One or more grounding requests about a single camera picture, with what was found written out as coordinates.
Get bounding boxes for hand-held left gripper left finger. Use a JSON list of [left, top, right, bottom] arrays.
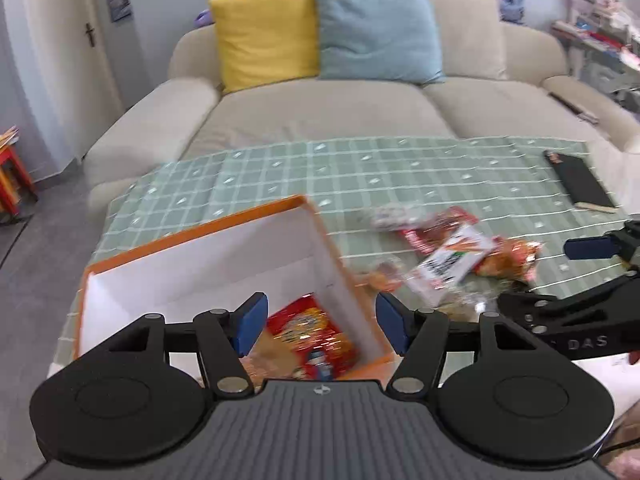
[[80, 291, 269, 396]]

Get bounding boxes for cluttered shelf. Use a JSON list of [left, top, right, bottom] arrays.
[[550, 0, 640, 92]]

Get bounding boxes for dark remote control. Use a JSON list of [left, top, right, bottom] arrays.
[[547, 90, 600, 124]]

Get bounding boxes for small clear brown snack packet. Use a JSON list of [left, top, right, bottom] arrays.
[[359, 259, 407, 295]]

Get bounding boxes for red-labelled meat snack packet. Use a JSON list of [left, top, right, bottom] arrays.
[[399, 206, 478, 257]]

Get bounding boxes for green checked tablecloth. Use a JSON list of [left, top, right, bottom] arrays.
[[47, 136, 640, 411]]

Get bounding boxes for orange cardboard box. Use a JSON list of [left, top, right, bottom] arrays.
[[74, 194, 401, 392]]

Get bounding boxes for light blue pillow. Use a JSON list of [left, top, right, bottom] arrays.
[[313, 0, 447, 85]]

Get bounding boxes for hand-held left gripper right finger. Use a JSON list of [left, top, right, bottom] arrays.
[[374, 292, 566, 396]]

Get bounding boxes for red stool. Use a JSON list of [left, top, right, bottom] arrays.
[[0, 144, 39, 217]]

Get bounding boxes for clear peanut packet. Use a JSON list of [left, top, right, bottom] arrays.
[[371, 204, 427, 232]]

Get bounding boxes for orange bread snack packet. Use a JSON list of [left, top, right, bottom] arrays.
[[474, 236, 545, 285]]

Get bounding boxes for black notebook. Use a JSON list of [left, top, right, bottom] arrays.
[[543, 149, 617, 208]]

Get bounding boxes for clear crinkled snack packet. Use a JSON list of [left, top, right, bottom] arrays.
[[439, 284, 502, 322]]

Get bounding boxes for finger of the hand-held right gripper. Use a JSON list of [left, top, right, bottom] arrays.
[[496, 271, 640, 335], [563, 220, 640, 267]]

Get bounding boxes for beige cushion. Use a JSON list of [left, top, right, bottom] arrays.
[[404, 0, 510, 81]]

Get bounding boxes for red snack packet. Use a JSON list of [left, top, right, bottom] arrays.
[[265, 294, 362, 382]]

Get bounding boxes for yellow pillow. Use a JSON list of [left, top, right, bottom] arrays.
[[208, 0, 321, 95]]

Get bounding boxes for white snack packet orange sticks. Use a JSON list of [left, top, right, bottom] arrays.
[[404, 224, 497, 307]]

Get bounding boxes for beige sofa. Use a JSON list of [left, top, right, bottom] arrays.
[[82, 0, 640, 221]]

